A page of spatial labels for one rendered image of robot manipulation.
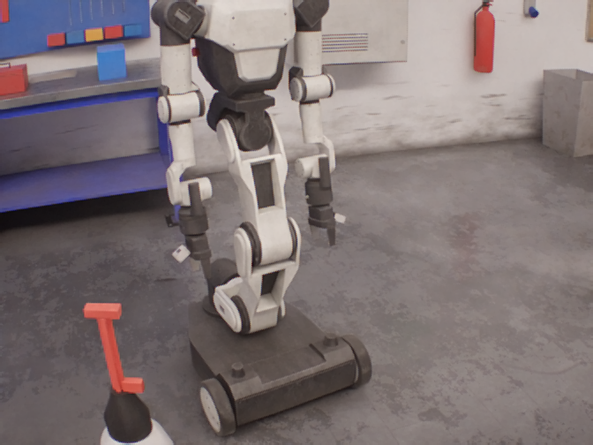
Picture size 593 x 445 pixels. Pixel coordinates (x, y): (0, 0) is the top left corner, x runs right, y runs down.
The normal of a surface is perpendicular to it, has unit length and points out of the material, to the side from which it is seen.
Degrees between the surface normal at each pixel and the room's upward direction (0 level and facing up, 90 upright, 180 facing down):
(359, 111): 90
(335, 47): 90
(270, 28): 90
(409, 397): 0
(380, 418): 0
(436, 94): 90
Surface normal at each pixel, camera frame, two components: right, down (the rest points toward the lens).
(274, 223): 0.46, -0.04
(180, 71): 0.51, 0.35
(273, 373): 0.00, -0.91
